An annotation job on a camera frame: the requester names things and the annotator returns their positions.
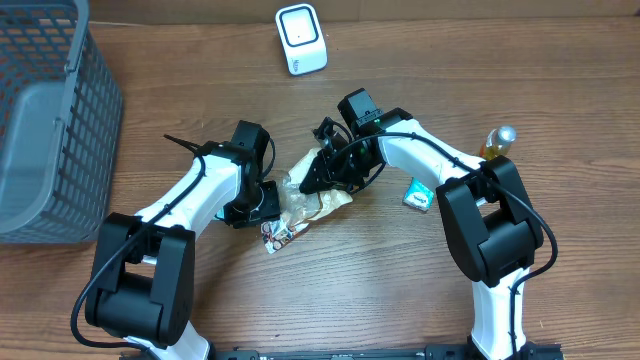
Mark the grey plastic basket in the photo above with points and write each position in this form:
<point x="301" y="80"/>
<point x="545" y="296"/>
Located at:
<point x="61" y="114"/>

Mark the small green sachet pack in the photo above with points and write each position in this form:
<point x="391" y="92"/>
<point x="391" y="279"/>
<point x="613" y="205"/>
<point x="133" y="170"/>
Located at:
<point x="418" y="196"/>

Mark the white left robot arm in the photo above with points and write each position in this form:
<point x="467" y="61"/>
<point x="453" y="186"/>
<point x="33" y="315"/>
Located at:
<point x="141" y="289"/>

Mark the yellow oil glass bottle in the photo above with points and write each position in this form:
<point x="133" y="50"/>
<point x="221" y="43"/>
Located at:
<point x="498" y="142"/>

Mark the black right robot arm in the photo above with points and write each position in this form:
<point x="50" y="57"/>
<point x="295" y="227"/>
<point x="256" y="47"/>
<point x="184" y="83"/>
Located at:
<point x="491" y="230"/>

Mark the brown Pantree snack pouch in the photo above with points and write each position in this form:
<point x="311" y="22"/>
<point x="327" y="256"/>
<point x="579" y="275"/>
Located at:
<point x="299" y="210"/>

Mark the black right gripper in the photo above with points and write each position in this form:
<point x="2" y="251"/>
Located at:
<point x="335" y="163"/>

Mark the white barcode scanner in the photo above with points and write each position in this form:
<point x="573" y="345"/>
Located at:
<point x="302" y="39"/>

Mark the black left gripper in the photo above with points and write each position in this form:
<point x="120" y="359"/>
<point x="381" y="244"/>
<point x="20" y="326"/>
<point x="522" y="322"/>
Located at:
<point x="272" y="212"/>

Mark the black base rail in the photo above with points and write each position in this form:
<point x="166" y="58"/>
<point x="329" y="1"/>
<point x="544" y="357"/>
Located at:
<point x="350" y="354"/>

